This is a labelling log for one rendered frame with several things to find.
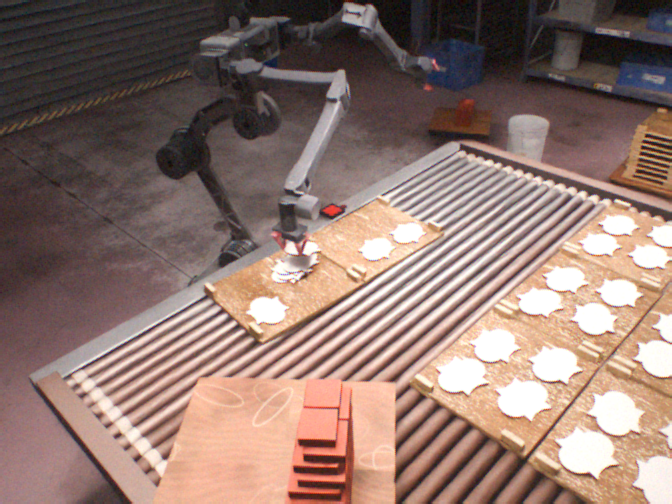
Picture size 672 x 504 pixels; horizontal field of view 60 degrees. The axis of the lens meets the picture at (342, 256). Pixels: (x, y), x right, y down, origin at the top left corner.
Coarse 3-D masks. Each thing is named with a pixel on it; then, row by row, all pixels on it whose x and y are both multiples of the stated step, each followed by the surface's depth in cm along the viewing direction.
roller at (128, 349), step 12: (456, 156) 272; (432, 168) 263; (444, 168) 266; (420, 180) 256; (396, 192) 247; (204, 300) 193; (192, 312) 189; (168, 324) 184; (180, 324) 186; (144, 336) 180; (156, 336) 182; (120, 348) 176; (132, 348) 177; (108, 360) 173; (120, 360) 175; (84, 372) 169; (96, 372) 170; (72, 384) 166
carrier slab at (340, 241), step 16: (368, 208) 234; (384, 208) 233; (336, 224) 225; (352, 224) 225; (368, 224) 224; (384, 224) 224; (400, 224) 223; (320, 240) 216; (336, 240) 216; (352, 240) 216; (368, 240) 215; (432, 240) 214; (336, 256) 208; (352, 256) 207; (400, 256) 206; (368, 272) 199; (384, 272) 202
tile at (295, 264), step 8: (288, 256) 203; (304, 256) 203; (312, 256) 202; (288, 264) 199; (296, 264) 199; (304, 264) 199; (312, 264) 199; (288, 272) 196; (296, 272) 196; (304, 272) 196
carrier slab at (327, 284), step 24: (264, 264) 206; (216, 288) 196; (240, 288) 195; (264, 288) 194; (288, 288) 194; (312, 288) 193; (336, 288) 193; (240, 312) 185; (288, 312) 184; (312, 312) 184; (264, 336) 176
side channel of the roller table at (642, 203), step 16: (464, 144) 275; (480, 144) 274; (496, 160) 266; (512, 160) 260; (528, 160) 259; (544, 176) 252; (560, 176) 247; (576, 176) 245; (592, 192) 240; (608, 192) 235; (624, 192) 233; (640, 208) 228; (656, 208) 224
